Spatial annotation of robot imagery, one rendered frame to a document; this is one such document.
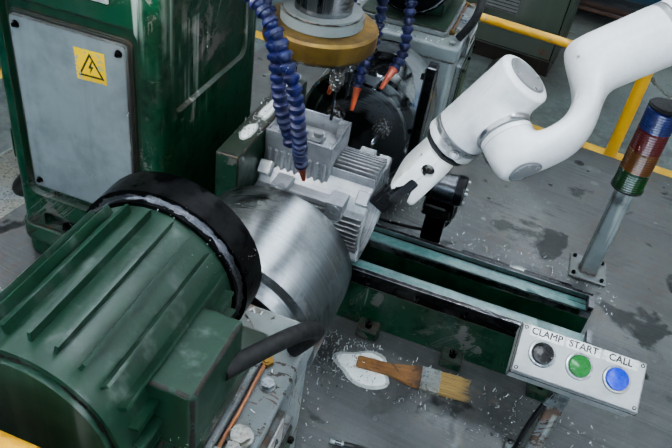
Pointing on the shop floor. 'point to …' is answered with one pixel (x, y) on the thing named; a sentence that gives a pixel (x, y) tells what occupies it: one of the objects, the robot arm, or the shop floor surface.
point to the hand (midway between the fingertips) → (384, 198)
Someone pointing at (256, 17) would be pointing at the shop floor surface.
